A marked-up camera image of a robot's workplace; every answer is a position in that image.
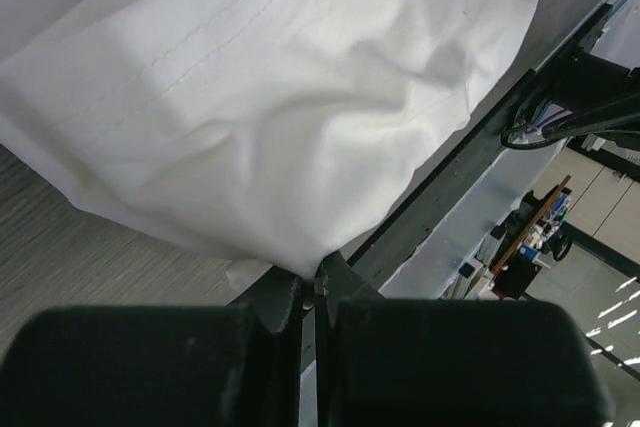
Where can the white printed t shirt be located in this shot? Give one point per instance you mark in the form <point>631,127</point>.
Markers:
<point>277,130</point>

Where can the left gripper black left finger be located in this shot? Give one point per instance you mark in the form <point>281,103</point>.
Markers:
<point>232,365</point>

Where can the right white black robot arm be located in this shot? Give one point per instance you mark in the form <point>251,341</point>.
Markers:
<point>577,96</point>

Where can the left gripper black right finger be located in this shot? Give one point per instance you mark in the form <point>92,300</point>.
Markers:
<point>410,362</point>

